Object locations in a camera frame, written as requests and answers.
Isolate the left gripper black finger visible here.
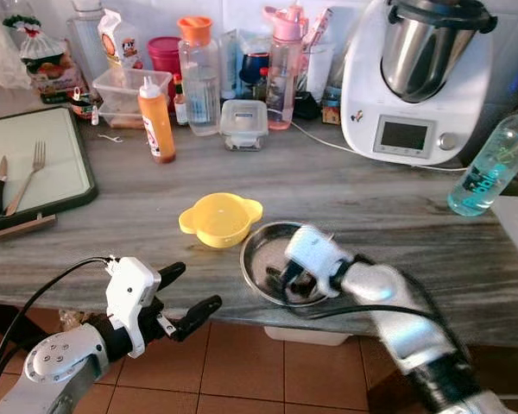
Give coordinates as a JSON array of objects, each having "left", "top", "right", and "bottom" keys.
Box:
[
  {"left": 171, "top": 295, "right": 224, "bottom": 343},
  {"left": 155, "top": 261, "right": 187, "bottom": 292}
]

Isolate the round steel plate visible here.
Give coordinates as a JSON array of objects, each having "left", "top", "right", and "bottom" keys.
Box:
[{"left": 240, "top": 222, "right": 338, "bottom": 308}]

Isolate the yellow plastic bowl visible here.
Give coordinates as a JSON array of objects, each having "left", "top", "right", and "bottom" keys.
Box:
[{"left": 179, "top": 192, "right": 264, "bottom": 250}]

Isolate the grey wooden table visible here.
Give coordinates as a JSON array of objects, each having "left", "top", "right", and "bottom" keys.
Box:
[{"left": 0, "top": 116, "right": 518, "bottom": 348}]

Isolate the orange sauce bottle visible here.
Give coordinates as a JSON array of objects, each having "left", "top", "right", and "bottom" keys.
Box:
[{"left": 138, "top": 76, "right": 178, "bottom": 165}]

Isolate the brown wooden stick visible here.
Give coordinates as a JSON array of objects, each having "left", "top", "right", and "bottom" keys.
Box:
[{"left": 0, "top": 214, "right": 59, "bottom": 248}]

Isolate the green rimmed cutting board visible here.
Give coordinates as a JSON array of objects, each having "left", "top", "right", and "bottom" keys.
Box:
[{"left": 0, "top": 106, "right": 99, "bottom": 233}]

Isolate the small clear lidded container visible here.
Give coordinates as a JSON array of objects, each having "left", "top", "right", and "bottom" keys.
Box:
[{"left": 219, "top": 99, "right": 270, "bottom": 153}]

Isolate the metal fork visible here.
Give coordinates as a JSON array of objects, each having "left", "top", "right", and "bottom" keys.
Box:
[{"left": 3, "top": 141, "right": 48, "bottom": 217}]

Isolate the clear plastic box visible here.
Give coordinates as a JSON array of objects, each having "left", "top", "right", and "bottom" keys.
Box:
[{"left": 92, "top": 67, "right": 174, "bottom": 131}]

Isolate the clear bottle orange cap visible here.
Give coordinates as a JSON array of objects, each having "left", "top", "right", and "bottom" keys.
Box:
[{"left": 177, "top": 16, "right": 222, "bottom": 138}]

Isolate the white kitchen machine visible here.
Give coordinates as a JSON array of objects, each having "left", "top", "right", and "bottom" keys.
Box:
[{"left": 340, "top": 0, "right": 500, "bottom": 167}]

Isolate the pink drinking bottle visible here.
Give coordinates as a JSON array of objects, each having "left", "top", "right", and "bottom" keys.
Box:
[{"left": 262, "top": 3, "right": 308, "bottom": 131}]

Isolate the clear water bottle blue cap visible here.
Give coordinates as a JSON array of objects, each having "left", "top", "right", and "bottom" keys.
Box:
[{"left": 447, "top": 100, "right": 518, "bottom": 217}]

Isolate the magenta plastic tub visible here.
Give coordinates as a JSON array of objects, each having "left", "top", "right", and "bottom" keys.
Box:
[{"left": 147, "top": 36, "right": 185, "bottom": 79}]

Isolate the white orange carton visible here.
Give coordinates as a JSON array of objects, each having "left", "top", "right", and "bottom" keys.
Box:
[{"left": 98, "top": 9, "right": 144, "bottom": 71}]

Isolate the clear bag of food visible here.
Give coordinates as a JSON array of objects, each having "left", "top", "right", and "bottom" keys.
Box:
[{"left": 3, "top": 15, "right": 89, "bottom": 105}]

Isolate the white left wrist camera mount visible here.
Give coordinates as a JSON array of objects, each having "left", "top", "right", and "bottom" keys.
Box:
[{"left": 105, "top": 256, "right": 163, "bottom": 359}]

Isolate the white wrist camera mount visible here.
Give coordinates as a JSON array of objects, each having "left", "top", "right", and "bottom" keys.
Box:
[
  {"left": 285, "top": 224, "right": 356, "bottom": 299},
  {"left": 105, "top": 256, "right": 163, "bottom": 359}
]

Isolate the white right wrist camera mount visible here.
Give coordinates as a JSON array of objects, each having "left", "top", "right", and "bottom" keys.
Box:
[{"left": 285, "top": 224, "right": 356, "bottom": 299}]

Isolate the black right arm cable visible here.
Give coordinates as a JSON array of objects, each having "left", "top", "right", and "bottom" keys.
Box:
[{"left": 281, "top": 269, "right": 467, "bottom": 346}]

